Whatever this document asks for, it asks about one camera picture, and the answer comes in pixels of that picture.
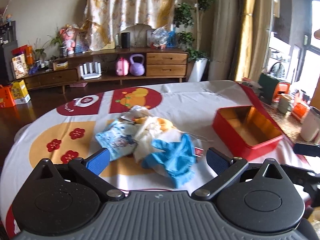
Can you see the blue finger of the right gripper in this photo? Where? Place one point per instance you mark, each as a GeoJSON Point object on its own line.
{"type": "Point", "coordinates": [312, 150]}

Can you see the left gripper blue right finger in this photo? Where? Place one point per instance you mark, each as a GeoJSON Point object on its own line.
{"type": "Point", "coordinates": [228, 170]}

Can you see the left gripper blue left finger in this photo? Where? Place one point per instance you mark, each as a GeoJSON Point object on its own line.
{"type": "Point", "coordinates": [87, 171]}

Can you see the light blue printed pouch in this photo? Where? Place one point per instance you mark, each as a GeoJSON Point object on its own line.
{"type": "Point", "coordinates": [118, 138]}

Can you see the bright blue cloth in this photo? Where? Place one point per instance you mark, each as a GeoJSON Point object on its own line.
{"type": "Point", "coordinates": [175, 159]}

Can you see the white knitted cloth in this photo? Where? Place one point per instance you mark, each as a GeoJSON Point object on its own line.
{"type": "Point", "coordinates": [149, 127]}

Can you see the white bucket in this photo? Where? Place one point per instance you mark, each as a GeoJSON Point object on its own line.
{"type": "Point", "coordinates": [310, 126]}

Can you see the red metal tin box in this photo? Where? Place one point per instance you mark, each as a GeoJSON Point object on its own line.
{"type": "Point", "coordinates": [246, 132]}

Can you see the printed white red tablecloth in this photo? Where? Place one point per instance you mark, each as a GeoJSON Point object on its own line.
{"type": "Point", "coordinates": [273, 199]}

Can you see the orange plastic stool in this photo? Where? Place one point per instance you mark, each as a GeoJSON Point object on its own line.
{"type": "Point", "coordinates": [281, 88]}

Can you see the dark green storage bin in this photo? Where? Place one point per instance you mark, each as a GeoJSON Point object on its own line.
{"type": "Point", "coordinates": [268, 85]}

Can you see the white wifi router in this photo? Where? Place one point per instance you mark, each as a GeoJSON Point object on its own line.
{"type": "Point", "coordinates": [90, 70]}

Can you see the yellow cardboard box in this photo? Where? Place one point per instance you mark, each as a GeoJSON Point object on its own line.
{"type": "Point", "coordinates": [19, 92]}

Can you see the orange gift box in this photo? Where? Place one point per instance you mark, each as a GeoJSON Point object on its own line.
{"type": "Point", "coordinates": [6, 99]}

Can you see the pink piggy toy case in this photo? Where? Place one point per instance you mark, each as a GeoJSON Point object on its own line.
{"type": "Point", "coordinates": [122, 67]}

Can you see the purple kettlebell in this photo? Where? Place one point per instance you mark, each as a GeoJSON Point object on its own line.
{"type": "Point", "coordinates": [137, 68]}

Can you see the wooden tv console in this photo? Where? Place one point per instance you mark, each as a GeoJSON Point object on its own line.
{"type": "Point", "coordinates": [168, 63]}

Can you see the snack box on console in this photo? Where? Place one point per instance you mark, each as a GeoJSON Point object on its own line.
{"type": "Point", "coordinates": [19, 66]}

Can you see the small potted green plant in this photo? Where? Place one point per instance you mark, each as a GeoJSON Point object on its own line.
{"type": "Point", "coordinates": [57, 40]}

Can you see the black cylindrical speaker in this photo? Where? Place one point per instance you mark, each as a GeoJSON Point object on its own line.
{"type": "Point", "coordinates": [125, 40]}

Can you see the pink plush doll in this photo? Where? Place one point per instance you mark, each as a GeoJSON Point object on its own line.
{"type": "Point", "coordinates": [68, 34]}

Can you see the blue plastic bag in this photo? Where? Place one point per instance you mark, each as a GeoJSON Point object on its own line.
{"type": "Point", "coordinates": [171, 40]}

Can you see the clear plastic bag items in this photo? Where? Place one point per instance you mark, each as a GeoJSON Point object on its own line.
{"type": "Point", "coordinates": [159, 38]}

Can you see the black cabinet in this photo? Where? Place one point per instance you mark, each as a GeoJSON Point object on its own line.
{"type": "Point", "coordinates": [8, 44]}

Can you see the green plant white pot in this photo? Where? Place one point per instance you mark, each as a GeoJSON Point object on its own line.
{"type": "Point", "coordinates": [188, 18]}

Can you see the floral curtain cloth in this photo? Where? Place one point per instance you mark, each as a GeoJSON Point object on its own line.
{"type": "Point", "coordinates": [104, 19]}

